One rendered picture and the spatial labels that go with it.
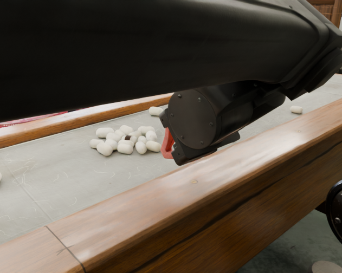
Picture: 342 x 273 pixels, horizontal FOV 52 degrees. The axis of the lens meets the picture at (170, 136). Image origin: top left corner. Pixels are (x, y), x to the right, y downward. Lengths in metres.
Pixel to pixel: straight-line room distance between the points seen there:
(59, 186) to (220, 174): 0.25
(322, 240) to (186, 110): 1.50
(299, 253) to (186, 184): 1.18
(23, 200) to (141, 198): 0.18
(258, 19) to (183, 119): 0.15
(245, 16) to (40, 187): 0.47
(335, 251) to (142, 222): 1.36
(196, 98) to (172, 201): 0.21
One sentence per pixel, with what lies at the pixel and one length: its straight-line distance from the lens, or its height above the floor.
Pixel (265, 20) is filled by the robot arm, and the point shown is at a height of 1.01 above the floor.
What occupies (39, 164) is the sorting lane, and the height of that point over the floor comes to 0.74.
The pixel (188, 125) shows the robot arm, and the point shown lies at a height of 0.91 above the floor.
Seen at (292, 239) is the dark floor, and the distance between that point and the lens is 1.72.
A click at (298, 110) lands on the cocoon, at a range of 0.94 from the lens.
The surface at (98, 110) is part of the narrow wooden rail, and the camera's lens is 0.85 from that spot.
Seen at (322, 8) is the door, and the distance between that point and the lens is 5.13.
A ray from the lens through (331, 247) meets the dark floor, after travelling 1.74.
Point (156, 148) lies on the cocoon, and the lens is 0.66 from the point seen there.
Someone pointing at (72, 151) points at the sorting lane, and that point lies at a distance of 0.70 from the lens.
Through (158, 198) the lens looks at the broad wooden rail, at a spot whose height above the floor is 0.76.
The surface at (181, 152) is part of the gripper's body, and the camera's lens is 0.40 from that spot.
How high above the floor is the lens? 1.02
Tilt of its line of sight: 22 degrees down
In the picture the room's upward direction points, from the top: straight up
